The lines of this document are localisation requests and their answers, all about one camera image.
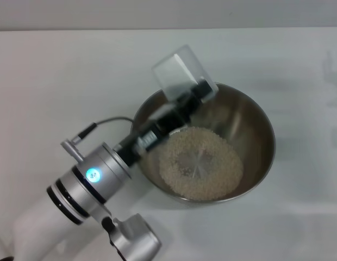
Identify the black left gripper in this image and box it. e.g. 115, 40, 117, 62
113, 78, 214, 167

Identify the clear plastic cup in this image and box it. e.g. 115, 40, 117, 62
151, 44, 220, 104

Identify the stainless steel bowl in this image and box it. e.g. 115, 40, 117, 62
132, 82, 277, 204

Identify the white rice heap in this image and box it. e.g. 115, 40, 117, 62
158, 126, 244, 201

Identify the black cable with plug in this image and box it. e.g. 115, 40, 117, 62
77, 116, 135, 138

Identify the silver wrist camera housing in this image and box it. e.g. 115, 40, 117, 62
101, 213, 163, 261

